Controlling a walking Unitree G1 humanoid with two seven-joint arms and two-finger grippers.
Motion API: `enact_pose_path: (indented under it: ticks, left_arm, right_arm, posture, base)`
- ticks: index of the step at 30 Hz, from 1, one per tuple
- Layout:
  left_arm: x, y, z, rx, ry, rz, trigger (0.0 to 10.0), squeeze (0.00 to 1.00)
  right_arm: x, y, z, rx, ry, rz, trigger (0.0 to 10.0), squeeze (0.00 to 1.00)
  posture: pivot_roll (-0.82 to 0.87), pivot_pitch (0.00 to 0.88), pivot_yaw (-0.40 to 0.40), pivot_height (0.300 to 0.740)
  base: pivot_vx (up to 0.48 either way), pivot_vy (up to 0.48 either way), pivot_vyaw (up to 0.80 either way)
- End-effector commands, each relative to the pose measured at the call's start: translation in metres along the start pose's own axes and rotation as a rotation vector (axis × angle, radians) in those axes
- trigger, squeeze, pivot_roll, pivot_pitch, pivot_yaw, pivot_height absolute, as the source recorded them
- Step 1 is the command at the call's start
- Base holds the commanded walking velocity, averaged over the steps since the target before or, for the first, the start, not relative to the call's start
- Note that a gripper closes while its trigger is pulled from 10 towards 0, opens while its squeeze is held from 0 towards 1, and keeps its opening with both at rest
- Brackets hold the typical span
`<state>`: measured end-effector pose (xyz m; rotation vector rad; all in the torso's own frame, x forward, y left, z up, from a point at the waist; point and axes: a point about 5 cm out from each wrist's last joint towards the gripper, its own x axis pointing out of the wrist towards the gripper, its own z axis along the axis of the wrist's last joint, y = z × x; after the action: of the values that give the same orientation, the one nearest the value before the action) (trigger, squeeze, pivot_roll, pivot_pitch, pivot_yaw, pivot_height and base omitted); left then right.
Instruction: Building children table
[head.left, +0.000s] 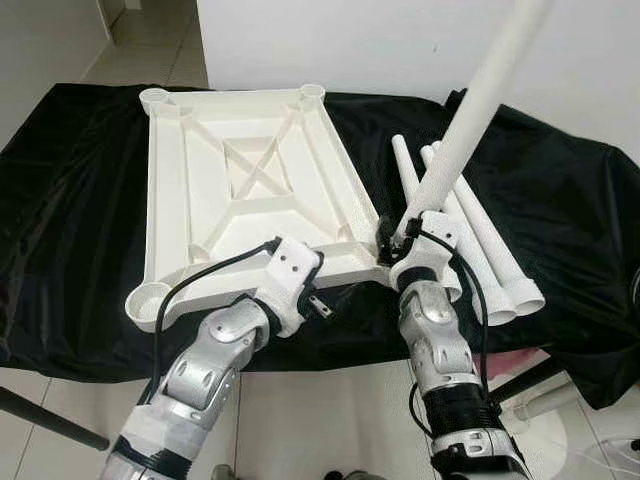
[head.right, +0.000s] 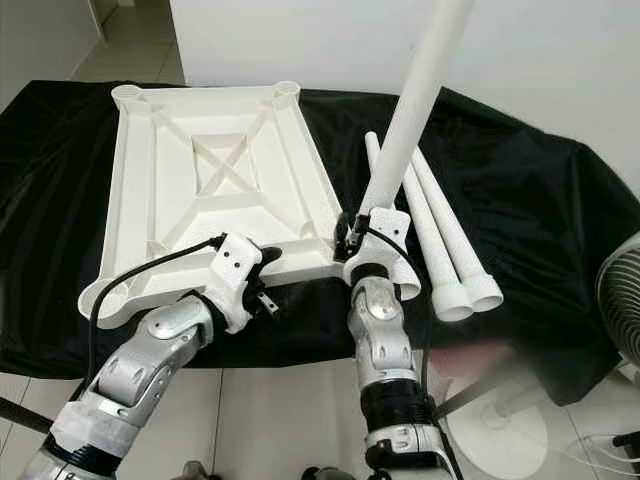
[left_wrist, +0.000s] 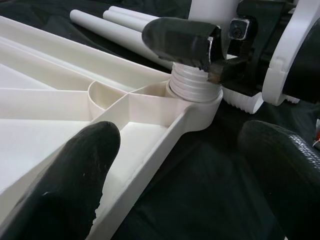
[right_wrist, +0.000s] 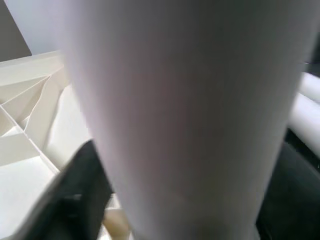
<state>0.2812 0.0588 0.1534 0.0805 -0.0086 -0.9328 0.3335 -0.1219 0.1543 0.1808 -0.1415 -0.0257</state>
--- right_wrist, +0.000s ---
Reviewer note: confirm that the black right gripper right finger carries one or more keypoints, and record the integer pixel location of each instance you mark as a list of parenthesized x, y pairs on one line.
[(295, 205)]

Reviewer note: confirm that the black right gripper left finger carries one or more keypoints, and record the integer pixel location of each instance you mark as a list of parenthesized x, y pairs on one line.
[(75, 200)]

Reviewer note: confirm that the white plastic table top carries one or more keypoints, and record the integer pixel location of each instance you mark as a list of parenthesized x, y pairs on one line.
[(22, 187)]

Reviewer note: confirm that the white tapered plastic table leg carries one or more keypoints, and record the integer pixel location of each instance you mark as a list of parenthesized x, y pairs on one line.
[(187, 112), (312, 86), (310, 120)]

